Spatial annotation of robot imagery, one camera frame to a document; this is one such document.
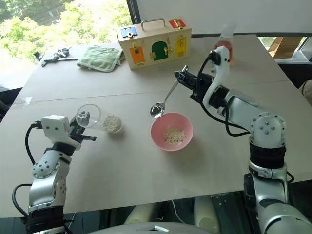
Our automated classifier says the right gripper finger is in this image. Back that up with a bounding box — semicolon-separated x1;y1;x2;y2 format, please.
177;77;195;90
174;70;197;82

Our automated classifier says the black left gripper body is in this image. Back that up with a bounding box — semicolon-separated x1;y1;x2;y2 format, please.
69;116;86;144

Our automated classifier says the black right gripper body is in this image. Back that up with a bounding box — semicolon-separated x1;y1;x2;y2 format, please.
189;74;214;103

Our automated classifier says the silver metal spoon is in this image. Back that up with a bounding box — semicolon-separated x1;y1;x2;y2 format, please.
150;64;190;119

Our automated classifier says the oatmeal in glass mug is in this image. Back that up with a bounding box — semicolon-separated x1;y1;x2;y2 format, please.
102;114;122;134

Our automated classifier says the oatmeal in pink bowl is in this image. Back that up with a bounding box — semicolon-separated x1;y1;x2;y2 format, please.
163;127;187;144

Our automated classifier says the pink bowl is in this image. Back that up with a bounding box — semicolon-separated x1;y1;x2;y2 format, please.
150;112;194;152

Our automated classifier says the wooden lock box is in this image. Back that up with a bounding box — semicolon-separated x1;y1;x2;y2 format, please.
118;19;193;71

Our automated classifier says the glass flask with red liquid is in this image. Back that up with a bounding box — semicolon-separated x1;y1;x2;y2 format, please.
214;23;237;63

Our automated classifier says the green folded cloth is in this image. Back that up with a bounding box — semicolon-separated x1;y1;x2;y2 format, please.
76;45;123;73

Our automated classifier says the black metal clamp tool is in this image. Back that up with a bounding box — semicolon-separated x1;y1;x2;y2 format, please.
34;46;78;68

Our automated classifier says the brown cardboard box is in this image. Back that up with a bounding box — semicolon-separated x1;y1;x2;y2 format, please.
268;36;300;59

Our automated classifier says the white rounded robot thigh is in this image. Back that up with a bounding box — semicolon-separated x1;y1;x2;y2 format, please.
124;204;156;225
194;196;221;234

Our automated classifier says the tan rounded object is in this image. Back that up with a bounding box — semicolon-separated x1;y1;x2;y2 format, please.
299;80;312;105

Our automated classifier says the grey robot torso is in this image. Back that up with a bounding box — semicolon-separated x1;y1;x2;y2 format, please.
107;220;198;234

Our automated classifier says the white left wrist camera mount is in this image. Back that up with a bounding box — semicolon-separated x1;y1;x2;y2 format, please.
40;116;82;150

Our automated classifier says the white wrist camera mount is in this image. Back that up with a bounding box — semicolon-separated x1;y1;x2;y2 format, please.
40;116;82;150
204;46;231;108

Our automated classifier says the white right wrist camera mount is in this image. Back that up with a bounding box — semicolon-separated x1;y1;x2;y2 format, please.
204;46;231;108

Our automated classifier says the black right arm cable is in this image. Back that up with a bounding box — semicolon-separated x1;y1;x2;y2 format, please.
196;51;252;137

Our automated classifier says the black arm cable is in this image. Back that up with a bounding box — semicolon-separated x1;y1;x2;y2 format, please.
12;121;42;219
196;51;252;137

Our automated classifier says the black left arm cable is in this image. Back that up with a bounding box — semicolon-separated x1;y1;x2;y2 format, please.
12;121;42;219

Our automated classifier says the metal lock box handle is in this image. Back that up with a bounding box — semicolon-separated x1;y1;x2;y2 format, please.
140;19;167;32

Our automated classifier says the black window frame post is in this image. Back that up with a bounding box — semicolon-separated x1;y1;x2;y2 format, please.
126;0;141;34

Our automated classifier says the thin white cable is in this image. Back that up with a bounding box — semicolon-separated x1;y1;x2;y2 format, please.
170;199;183;224

